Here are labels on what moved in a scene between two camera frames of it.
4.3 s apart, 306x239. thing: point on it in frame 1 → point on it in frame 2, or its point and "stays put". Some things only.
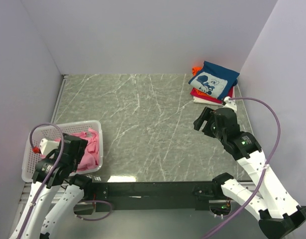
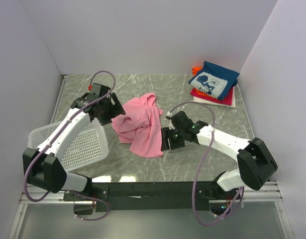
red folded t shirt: x=230 y=94 stays put
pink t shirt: x=91 y=156 → x=139 y=124
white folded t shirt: x=201 y=100 stays put
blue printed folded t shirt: x=215 y=80 stays put
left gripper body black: x=78 y=157 → x=109 y=110
